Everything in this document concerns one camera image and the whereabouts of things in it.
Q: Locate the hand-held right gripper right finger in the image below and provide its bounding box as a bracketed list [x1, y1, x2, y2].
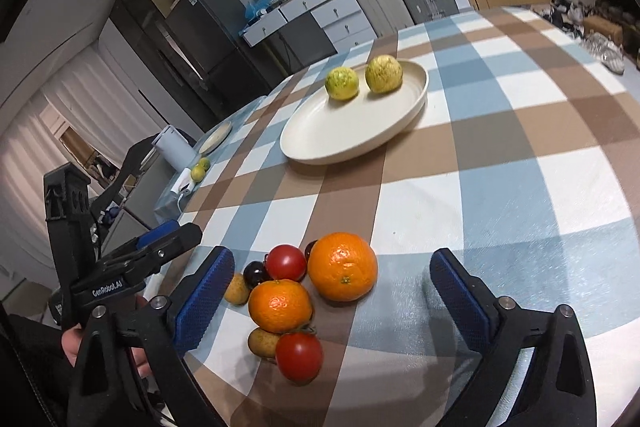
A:
[429, 248, 598, 427]

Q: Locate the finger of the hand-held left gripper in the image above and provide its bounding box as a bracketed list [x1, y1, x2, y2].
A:
[107, 223, 204, 280]
[102, 220, 181, 265]

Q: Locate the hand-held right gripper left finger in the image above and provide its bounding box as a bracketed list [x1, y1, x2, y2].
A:
[67, 246, 236, 427]

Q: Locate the small orange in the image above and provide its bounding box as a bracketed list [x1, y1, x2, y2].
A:
[248, 279, 314, 334]

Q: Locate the red tomato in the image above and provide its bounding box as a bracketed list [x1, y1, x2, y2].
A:
[265, 244, 308, 282]
[275, 331, 324, 384]

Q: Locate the large orange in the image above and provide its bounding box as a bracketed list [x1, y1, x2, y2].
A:
[307, 232, 379, 303]

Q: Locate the large cream plate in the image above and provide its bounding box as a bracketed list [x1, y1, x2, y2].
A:
[279, 58, 430, 166]

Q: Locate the person's left forearm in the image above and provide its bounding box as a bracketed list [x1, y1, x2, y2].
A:
[0, 302, 76, 427]

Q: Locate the person's left hand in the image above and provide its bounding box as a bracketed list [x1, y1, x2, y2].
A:
[61, 297, 153, 380]

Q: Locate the white curtain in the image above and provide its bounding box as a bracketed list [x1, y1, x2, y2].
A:
[0, 52, 166, 288]

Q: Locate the white kettle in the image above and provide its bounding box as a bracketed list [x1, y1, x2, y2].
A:
[151, 125, 196, 171]

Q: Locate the small cream plate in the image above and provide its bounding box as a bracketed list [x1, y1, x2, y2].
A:
[198, 125, 234, 154]

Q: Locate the pale blue checked tablecloth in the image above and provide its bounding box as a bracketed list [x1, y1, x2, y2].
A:
[154, 97, 268, 228]

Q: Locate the brown blue plaid tablecloth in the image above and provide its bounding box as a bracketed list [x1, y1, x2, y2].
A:
[170, 6, 640, 427]

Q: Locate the grey refrigerator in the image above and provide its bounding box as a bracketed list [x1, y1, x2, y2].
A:
[155, 0, 273, 118]

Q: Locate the green smooth citrus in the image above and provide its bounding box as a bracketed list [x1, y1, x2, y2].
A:
[325, 67, 360, 100]

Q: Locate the yellow-green mottled citrus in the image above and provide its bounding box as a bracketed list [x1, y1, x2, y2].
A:
[365, 55, 404, 94]

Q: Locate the blue plastic bag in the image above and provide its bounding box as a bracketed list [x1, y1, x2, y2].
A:
[245, 0, 278, 20]

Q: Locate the white desk with drawers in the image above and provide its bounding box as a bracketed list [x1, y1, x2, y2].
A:
[242, 0, 376, 75]

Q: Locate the scattered sneakers pile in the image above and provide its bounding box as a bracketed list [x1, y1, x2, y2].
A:
[542, 0, 628, 75]

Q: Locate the small cardboard box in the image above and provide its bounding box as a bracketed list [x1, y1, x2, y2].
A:
[582, 14, 623, 40]

